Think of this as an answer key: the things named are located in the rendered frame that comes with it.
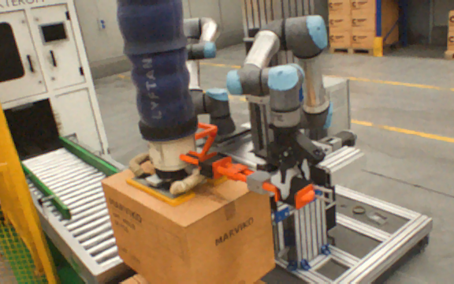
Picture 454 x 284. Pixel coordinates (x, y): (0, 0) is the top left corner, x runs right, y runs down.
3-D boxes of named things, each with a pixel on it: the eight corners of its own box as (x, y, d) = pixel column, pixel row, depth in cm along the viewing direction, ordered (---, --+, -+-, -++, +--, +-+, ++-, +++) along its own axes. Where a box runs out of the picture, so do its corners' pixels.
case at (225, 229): (119, 258, 189) (99, 180, 175) (187, 221, 213) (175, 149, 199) (202, 323, 146) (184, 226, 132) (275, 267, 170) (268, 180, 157)
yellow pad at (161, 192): (125, 183, 169) (123, 172, 168) (146, 174, 175) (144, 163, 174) (174, 207, 145) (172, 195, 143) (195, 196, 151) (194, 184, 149)
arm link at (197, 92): (205, 111, 215) (200, 13, 223) (177, 114, 217) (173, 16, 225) (210, 116, 227) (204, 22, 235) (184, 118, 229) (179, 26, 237)
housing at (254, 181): (246, 189, 130) (244, 177, 128) (260, 181, 134) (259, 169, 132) (262, 196, 125) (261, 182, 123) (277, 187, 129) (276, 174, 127)
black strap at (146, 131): (128, 131, 159) (127, 121, 158) (176, 114, 173) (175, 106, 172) (161, 142, 143) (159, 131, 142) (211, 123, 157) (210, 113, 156)
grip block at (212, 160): (198, 174, 145) (195, 159, 143) (218, 165, 151) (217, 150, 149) (213, 181, 139) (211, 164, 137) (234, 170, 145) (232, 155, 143)
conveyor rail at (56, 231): (4, 179, 375) (-3, 160, 368) (9, 177, 378) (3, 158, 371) (103, 306, 200) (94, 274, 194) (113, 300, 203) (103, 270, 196)
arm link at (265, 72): (266, 63, 124) (258, 72, 114) (304, 61, 120) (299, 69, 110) (269, 88, 126) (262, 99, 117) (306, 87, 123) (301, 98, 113)
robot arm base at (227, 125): (225, 124, 237) (222, 107, 233) (241, 128, 225) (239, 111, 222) (203, 132, 228) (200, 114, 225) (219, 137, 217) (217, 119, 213)
